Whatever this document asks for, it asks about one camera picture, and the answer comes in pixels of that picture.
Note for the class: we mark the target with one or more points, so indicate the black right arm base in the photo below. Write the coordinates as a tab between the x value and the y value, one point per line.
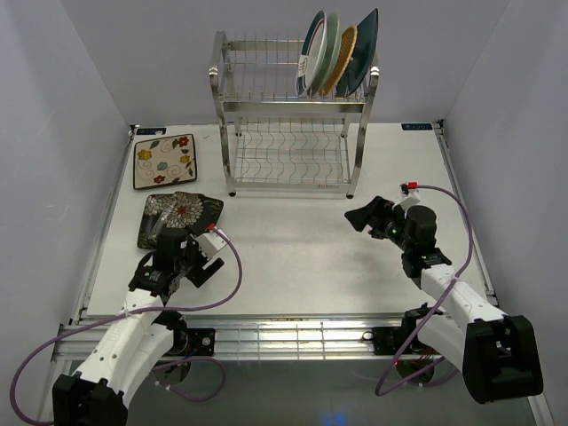
385	340

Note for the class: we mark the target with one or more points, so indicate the aluminium front rail frame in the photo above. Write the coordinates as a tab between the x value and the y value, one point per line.
300	283

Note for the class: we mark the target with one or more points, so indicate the cream square floral plate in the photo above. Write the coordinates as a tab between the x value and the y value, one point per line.
161	162

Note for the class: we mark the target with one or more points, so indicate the stainless steel dish rack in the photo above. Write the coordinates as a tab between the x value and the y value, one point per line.
275	140

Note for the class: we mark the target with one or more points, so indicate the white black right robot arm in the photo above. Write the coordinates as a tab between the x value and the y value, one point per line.
495	353

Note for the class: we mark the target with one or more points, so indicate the white plate teal red rim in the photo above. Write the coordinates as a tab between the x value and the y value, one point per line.
312	53

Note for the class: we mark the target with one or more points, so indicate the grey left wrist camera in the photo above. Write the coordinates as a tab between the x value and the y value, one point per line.
211	243

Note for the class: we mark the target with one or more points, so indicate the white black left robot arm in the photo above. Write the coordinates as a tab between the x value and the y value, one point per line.
100	390

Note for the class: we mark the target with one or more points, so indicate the black square floral plate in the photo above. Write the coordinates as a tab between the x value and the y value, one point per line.
193	212
148	226

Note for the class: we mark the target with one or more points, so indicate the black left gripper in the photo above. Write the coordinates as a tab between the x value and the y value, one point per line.
199	275

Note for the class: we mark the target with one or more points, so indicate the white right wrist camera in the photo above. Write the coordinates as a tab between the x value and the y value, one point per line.
409	196

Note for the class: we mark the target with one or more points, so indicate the dark teal square plate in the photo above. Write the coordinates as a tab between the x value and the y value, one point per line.
362	56

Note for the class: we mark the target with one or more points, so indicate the woven bamboo round plate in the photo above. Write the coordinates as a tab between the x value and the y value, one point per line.
348	41

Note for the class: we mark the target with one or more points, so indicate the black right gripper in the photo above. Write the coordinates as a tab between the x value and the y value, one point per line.
374	214

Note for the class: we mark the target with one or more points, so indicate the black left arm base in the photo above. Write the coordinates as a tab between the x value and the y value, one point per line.
192	341

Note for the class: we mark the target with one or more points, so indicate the light green floral plate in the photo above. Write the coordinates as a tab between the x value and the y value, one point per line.
333	41

